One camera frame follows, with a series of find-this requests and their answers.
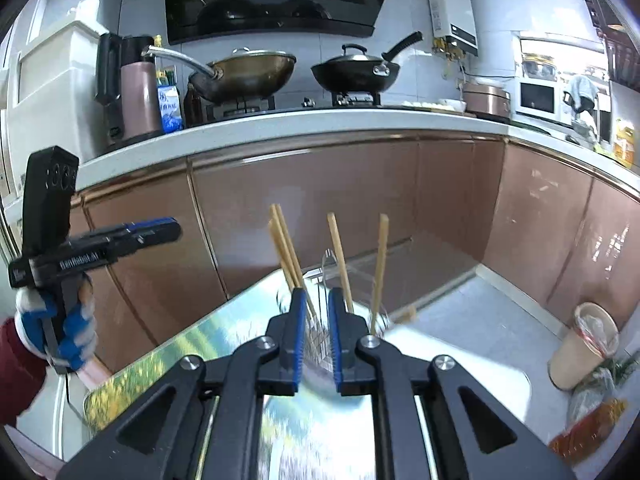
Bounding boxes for blue and white carton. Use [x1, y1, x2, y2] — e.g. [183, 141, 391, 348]
[157, 85, 185, 134]

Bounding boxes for pink kettle with black handle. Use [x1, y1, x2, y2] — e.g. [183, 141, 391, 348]
[95, 32, 166, 144]

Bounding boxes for white microwave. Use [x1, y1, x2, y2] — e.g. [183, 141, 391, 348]
[514, 77, 574, 124]

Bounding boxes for metal wire chopstick holder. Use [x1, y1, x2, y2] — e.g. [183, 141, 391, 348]
[300, 248, 396, 367]

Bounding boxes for yellow cooking oil bottle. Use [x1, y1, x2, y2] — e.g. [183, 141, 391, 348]
[613, 118, 637, 169]

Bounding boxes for clear plastic bag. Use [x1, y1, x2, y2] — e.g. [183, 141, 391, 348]
[567, 367, 619, 426]

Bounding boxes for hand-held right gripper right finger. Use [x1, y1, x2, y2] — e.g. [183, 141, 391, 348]
[327, 286, 576, 480]

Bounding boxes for orange oil bottle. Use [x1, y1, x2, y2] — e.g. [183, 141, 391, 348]
[548, 397, 629, 464]

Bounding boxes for golden wok with steel handle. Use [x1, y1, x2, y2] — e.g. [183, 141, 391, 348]
[142, 45, 297, 106]

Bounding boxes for black wok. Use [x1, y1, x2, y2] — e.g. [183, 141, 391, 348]
[310, 31, 424, 95]

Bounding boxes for wooden chopstick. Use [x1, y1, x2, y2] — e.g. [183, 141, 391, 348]
[369, 213, 390, 337]
[269, 203, 319, 322]
[327, 212, 355, 314]
[267, 219, 297, 292]

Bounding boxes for steel pot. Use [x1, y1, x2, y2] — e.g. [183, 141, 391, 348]
[522, 52, 559, 80]

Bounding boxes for black wok lid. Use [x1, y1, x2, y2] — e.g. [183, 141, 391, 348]
[327, 43, 387, 69]

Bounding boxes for dark sauce bottle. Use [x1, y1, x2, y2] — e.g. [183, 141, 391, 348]
[183, 84, 205, 129]

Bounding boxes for copper lower kitchen cabinets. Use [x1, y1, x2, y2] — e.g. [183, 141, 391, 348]
[0, 132, 640, 377]

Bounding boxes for yellow capped bottle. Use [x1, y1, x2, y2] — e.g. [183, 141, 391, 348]
[153, 35, 177, 87]

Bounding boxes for black dish rack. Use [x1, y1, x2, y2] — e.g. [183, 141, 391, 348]
[582, 0, 640, 87]

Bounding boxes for white water heater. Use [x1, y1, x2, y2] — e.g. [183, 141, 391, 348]
[426, 0, 480, 59]

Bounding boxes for black range hood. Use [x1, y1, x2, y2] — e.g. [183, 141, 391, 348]
[164, 0, 402, 46]

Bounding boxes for black gas stove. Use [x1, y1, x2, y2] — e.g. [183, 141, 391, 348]
[202, 92, 402, 121]

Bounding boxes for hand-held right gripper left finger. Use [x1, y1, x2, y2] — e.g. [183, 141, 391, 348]
[60, 286, 308, 480]

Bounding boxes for white kitchen countertop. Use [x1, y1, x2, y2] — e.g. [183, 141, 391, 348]
[75, 107, 640, 192]

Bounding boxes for copper rice cooker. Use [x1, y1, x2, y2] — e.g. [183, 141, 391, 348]
[462, 80, 512, 121]

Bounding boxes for person's left forearm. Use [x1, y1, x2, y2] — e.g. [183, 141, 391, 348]
[0, 317, 49, 429]

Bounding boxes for beige trash bin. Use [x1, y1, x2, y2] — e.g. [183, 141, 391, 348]
[548, 301, 621, 391]

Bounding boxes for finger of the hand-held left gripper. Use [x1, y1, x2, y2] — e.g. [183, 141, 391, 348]
[82, 217, 183, 262]

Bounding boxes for green onions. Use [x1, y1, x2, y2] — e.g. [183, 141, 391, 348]
[607, 354, 636, 381]

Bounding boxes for printed glossy table cover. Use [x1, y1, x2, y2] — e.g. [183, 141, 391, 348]
[82, 267, 432, 480]

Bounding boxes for person's left hand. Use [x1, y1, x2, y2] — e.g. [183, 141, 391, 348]
[14, 280, 99, 374]

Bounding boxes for light blue towel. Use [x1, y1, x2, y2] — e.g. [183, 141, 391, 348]
[567, 73, 601, 111]

